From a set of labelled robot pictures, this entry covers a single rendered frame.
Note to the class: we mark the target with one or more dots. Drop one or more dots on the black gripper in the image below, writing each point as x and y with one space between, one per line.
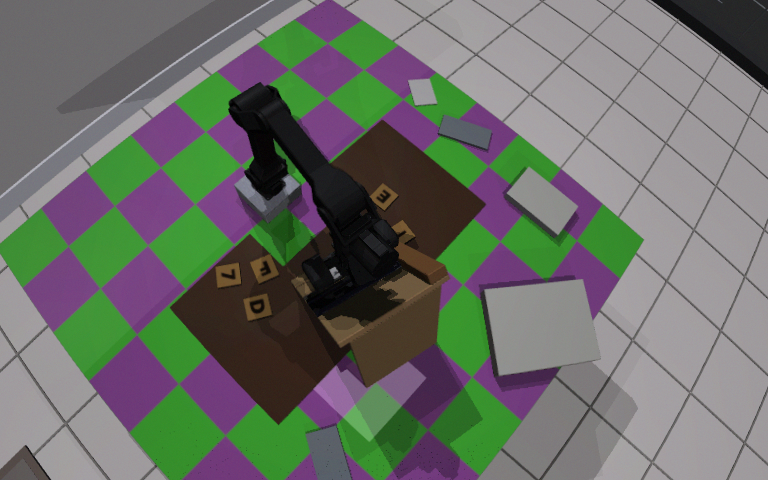
317 269

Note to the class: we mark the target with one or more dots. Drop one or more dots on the white flat rectangular card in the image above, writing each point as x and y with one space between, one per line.
422 92

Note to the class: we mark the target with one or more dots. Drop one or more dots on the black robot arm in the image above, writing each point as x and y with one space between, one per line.
339 199

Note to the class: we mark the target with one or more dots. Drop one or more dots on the tan letter tile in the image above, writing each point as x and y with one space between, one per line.
403 231
228 275
257 307
264 268
383 196

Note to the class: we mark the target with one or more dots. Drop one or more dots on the brown a-frame board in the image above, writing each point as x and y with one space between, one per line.
387 321

